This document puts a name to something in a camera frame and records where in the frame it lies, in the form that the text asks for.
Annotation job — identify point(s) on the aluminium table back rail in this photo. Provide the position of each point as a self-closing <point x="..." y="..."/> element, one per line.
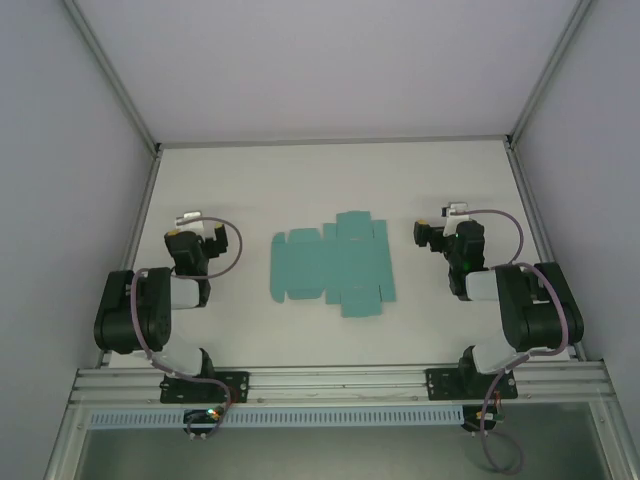
<point x="330" y="141"/>

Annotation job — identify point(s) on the grey metal panel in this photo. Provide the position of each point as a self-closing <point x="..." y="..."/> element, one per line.
<point x="325" y="455"/>

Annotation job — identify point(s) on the small circuit board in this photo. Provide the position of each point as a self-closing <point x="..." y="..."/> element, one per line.
<point x="202" y="415"/>
<point x="492" y="415"/>

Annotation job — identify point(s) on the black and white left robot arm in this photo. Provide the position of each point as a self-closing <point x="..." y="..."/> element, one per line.
<point x="125" y="310"/>

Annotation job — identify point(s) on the small right circuit board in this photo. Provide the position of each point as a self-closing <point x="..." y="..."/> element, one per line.
<point x="492" y="415"/>

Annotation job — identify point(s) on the teal cardboard box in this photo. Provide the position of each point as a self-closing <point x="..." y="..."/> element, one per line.
<point x="332" y="265"/>

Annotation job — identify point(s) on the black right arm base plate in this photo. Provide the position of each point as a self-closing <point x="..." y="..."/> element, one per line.
<point x="442" y="384"/>

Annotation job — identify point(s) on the aluminium frame post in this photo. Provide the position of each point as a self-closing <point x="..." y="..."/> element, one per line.
<point x="112" y="75"/>
<point x="550" y="70"/>

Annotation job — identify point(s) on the small left circuit board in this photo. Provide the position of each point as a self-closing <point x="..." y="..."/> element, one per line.
<point x="202" y="415"/>

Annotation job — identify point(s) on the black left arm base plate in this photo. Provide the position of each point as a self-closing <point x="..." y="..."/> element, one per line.
<point x="235" y="387"/>

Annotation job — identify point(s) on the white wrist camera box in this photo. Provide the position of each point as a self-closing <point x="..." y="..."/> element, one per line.
<point x="454" y="210"/>
<point x="189" y="221"/>

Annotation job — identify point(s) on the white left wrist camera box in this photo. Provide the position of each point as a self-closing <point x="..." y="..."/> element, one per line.
<point x="189" y="221"/>

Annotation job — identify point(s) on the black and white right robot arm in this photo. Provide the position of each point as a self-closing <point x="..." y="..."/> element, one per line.
<point x="540" y="320"/>

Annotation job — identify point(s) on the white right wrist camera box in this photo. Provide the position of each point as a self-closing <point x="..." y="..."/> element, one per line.
<point x="454" y="210"/>

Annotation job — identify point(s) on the aluminium mounting rail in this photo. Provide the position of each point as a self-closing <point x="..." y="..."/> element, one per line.
<point x="340" y="382"/>

